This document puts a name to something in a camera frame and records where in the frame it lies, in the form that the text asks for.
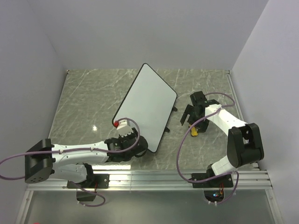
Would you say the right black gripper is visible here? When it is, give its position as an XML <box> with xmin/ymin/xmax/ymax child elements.
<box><xmin>180</xmin><ymin>104</ymin><xmax>210</xmax><ymax>133</ymax></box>

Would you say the yellow bone-shaped eraser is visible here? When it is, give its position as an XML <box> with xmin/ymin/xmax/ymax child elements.
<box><xmin>190</xmin><ymin>127</ymin><xmax>198</xmax><ymax>137</ymax></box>

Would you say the white whiteboard black frame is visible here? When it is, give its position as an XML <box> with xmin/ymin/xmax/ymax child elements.
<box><xmin>112</xmin><ymin>63</ymin><xmax>177</xmax><ymax>153</ymax></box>

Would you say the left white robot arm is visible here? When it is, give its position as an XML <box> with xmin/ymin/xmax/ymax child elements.
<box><xmin>25</xmin><ymin>133</ymin><xmax>148</xmax><ymax>188</ymax></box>

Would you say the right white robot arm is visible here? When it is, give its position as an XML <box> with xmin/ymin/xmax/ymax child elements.
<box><xmin>176</xmin><ymin>104</ymin><xmax>264</xmax><ymax>187</ymax></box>

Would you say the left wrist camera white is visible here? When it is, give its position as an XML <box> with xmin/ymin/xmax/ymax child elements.
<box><xmin>114</xmin><ymin>119</ymin><xmax>134</xmax><ymax>137</ymax></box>

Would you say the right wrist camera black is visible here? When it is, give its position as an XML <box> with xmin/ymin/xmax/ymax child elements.
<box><xmin>190</xmin><ymin>91</ymin><xmax>206</xmax><ymax>106</ymax></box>

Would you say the aluminium mounting rail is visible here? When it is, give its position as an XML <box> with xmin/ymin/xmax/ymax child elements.
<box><xmin>25</xmin><ymin>169</ymin><xmax>273</xmax><ymax>192</ymax></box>

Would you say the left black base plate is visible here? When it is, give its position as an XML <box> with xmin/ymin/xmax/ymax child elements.
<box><xmin>66</xmin><ymin>174</ymin><xmax>110</xmax><ymax>189</ymax></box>

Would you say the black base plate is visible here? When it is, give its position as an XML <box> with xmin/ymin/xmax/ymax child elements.
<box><xmin>66</xmin><ymin>174</ymin><xmax>110</xmax><ymax>189</ymax></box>
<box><xmin>190</xmin><ymin>173</ymin><xmax>234</xmax><ymax>189</ymax></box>

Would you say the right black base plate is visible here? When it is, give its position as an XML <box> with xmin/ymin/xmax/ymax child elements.
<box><xmin>190</xmin><ymin>173</ymin><xmax>234</xmax><ymax>189</ymax></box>

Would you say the aluminium side rail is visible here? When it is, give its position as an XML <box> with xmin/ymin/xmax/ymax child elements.
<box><xmin>225</xmin><ymin>70</ymin><xmax>278</xmax><ymax>210</ymax></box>

